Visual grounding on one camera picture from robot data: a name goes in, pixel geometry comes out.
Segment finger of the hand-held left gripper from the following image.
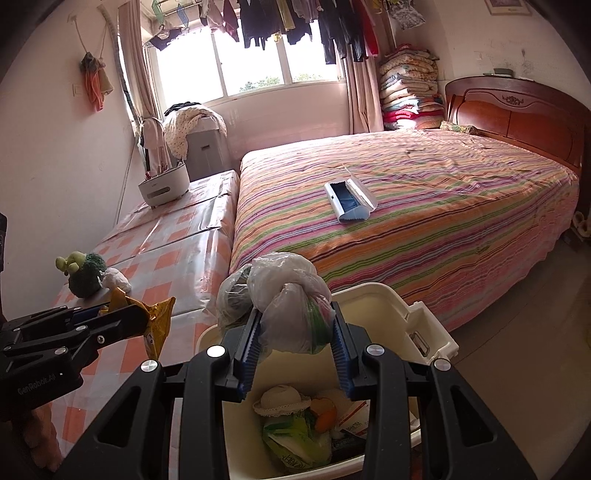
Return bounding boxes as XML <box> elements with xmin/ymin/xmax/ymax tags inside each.
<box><xmin>4</xmin><ymin>304</ymin><xmax>112</xmax><ymax>341</ymax></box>
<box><xmin>55</xmin><ymin>302</ymin><xmax>155</xmax><ymax>370</ymax></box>

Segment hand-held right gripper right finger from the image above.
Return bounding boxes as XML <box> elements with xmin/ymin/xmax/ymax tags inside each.
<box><xmin>330</xmin><ymin>301</ymin><xmax>539</xmax><ymax>480</ymax></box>

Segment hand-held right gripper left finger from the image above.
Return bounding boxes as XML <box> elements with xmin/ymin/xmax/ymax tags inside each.
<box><xmin>54</xmin><ymin>308</ymin><xmax>263</xmax><ymax>480</ymax></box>

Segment white fluffy cloth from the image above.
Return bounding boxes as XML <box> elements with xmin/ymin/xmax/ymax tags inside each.
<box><xmin>318</xmin><ymin>388</ymin><xmax>356</xmax><ymax>414</ymax></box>

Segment yellow snack bag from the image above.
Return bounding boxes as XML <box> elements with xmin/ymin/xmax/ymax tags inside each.
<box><xmin>108</xmin><ymin>287</ymin><xmax>176</xmax><ymax>361</ymax></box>

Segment cream plastic trash bin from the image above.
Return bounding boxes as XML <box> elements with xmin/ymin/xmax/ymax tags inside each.
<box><xmin>198</xmin><ymin>282</ymin><xmax>460</xmax><ymax>480</ymax></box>

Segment white medicine box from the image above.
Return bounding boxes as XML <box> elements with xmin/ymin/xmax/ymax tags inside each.
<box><xmin>332</xmin><ymin>399</ymin><xmax>370</xmax><ymax>439</ymax></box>

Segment white lace-edged pad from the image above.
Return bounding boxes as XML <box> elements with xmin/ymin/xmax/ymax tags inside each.
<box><xmin>253</xmin><ymin>385</ymin><xmax>311</xmax><ymax>418</ymax></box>

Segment orange peel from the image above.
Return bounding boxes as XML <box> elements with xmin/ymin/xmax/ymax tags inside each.
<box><xmin>310</xmin><ymin>398</ymin><xmax>337</xmax><ymax>432</ymax></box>

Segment translucent plastic bag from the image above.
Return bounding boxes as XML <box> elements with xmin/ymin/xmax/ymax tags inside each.
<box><xmin>217</xmin><ymin>253</ymin><xmax>337</xmax><ymax>355</ymax></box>

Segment green plastic bag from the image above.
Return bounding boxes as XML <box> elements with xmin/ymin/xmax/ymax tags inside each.
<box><xmin>263</xmin><ymin>411</ymin><xmax>333</xmax><ymax>472</ymax></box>

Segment person's left hand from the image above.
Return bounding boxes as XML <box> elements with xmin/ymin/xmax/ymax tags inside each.
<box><xmin>21</xmin><ymin>405</ymin><xmax>64</xmax><ymax>474</ymax></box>

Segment green broccoli plush toy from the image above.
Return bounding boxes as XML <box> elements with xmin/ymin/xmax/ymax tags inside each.
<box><xmin>55</xmin><ymin>251</ymin><xmax>108</xmax><ymax>298</ymax></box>

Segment crumpled white plastic wrap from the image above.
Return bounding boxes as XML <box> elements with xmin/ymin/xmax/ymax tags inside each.
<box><xmin>100</xmin><ymin>268</ymin><xmax>132</xmax><ymax>292</ymax></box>

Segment white desktop organizer box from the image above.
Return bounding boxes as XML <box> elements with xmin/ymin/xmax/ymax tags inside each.
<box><xmin>137</xmin><ymin>161</ymin><xmax>190</xmax><ymax>206</ymax></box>

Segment white and blue case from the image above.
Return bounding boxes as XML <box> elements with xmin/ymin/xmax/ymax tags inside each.
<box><xmin>323</xmin><ymin>174</ymin><xmax>379</xmax><ymax>225</ymax></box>

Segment striped bed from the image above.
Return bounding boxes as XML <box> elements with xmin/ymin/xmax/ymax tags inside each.
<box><xmin>229</xmin><ymin>129</ymin><xmax>580</xmax><ymax>333</ymax></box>

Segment pale pink hanging garment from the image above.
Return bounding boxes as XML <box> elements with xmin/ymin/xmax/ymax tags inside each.
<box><xmin>139</xmin><ymin>117</ymin><xmax>171</xmax><ymax>176</ymax></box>

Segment white air cooler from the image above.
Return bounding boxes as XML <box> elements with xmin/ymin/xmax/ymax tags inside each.
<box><xmin>185</xmin><ymin>122</ymin><xmax>232</xmax><ymax>183</ymax></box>

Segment dotted cream blanket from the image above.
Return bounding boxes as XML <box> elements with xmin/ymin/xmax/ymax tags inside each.
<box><xmin>164</xmin><ymin>105</ymin><xmax>228</xmax><ymax>160</ymax></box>

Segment beige curtain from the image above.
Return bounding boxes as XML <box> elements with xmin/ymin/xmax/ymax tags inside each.
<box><xmin>117</xmin><ymin>0</ymin><xmax>160</xmax><ymax>125</ymax></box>
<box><xmin>344</xmin><ymin>51</ymin><xmax>384</xmax><ymax>134</ymax></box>

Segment patterned pillow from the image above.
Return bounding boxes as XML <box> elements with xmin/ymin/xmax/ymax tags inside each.
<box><xmin>440</xmin><ymin>120</ymin><xmax>481</xmax><ymax>134</ymax></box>

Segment stack of folded quilts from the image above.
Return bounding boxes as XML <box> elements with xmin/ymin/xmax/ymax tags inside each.
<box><xmin>378</xmin><ymin>44</ymin><xmax>446</xmax><ymax>132</ymax></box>

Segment window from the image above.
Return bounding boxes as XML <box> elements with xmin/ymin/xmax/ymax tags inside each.
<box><xmin>148</xmin><ymin>23</ymin><xmax>347</xmax><ymax>109</ymax></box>

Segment wooden headboard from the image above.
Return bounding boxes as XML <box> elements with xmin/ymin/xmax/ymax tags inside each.
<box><xmin>444</xmin><ymin>76</ymin><xmax>591</xmax><ymax>178</ymax></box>

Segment row of hanging clothes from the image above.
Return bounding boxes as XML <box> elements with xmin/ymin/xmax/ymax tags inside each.
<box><xmin>148</xmin><ymin>0</ymin><xmax>426</xmax><ymax>65</ymax></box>

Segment white wall cable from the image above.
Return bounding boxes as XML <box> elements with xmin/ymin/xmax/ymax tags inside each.
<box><xmin>115</xmin><ymin>138</ymin><xmax>139</xmax><ymax>217</ymax></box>

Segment orange cloths on wall hook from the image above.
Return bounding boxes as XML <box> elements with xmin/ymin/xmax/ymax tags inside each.
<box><xmin>79</xmin><ymin>52</ymin><xmax>114</xmax><ymax>112</ymax></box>

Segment framed wall picture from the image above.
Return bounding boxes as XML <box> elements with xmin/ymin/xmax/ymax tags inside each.
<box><xmin>485</xmin><ymin>0</ymin><xmax>536</xmax><ymax>14</ymax></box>

